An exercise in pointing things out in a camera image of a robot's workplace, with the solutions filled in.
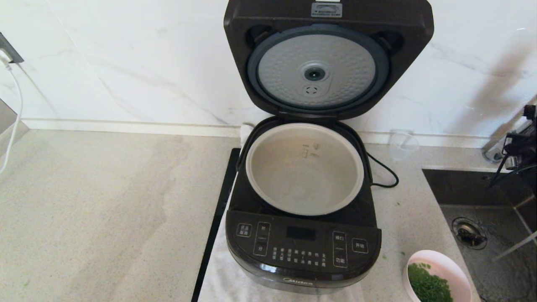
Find black rice cooker lid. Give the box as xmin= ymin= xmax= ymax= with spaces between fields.
xmin=223 ymin=0 xmax=435 ymax=122

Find pink bowl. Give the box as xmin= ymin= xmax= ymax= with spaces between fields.
xmin=403 ymin=250 xmax=472 ymax=302

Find white inner pot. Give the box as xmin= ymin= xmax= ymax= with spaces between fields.
xmin=245 ymin=123 xmax=365 ymax=216

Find black rice cooker body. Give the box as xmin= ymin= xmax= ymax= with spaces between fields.
xmin=225 ymin=117 xmax=382 ymax=294

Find white towel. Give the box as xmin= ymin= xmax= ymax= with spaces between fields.
xmin=197 ymin=123 xmax=365 ymax=302

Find clear measuring cup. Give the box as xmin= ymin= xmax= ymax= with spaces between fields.
xmin=388 ymin=129 xmax=420 ymax=162

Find steel sink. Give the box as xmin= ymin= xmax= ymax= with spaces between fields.
xmin=422 ymin=169 xmax=537 ymax=302

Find chopped green vegetables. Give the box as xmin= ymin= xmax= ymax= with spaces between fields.
xmin=408 ymin=263 xmax=454 ymax=302

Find metal sink drain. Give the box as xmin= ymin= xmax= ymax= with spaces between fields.
xmin=452 ymin=217 xmax=488 ymax=250

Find chrome faucet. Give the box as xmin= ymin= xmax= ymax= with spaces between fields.
xmin=482 ymin=122 xmax=525 ymax=165

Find grey metal panel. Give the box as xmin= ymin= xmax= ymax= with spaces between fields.
xmin=0 ymin=99 xmax=30 ymax=158

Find black power cord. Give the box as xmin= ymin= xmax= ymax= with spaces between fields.
xmin=367 ymin=152 xmax=399 ymax=188

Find white cable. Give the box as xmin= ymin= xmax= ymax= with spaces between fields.
xmin=0 ymin=54 xmax=24 ymax=174

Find dark wall socket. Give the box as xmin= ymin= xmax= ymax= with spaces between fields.
xmin=0 ymin=31 xmax=25 ymax=65

